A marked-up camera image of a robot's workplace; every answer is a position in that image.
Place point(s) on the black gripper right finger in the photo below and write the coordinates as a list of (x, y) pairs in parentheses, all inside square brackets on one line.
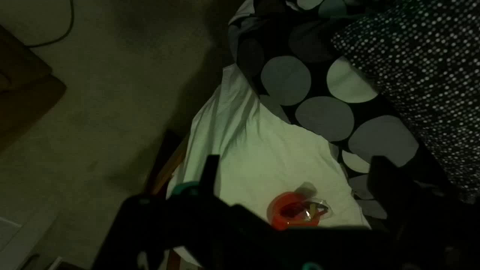
[(392, 189)]

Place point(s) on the brown armchair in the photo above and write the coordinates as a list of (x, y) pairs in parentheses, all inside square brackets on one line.
[(23, 95)]

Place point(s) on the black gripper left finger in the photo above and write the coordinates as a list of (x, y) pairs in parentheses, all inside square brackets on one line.
[(211, 174)]

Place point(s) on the small red bowl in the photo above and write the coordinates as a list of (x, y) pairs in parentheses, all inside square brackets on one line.
[(295, 210)]

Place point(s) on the black fabric with small dots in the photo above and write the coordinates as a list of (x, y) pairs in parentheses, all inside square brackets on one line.
[(425, 75)]

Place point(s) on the white bed sheet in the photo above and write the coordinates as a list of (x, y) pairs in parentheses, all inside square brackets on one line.
[(260, 150)]

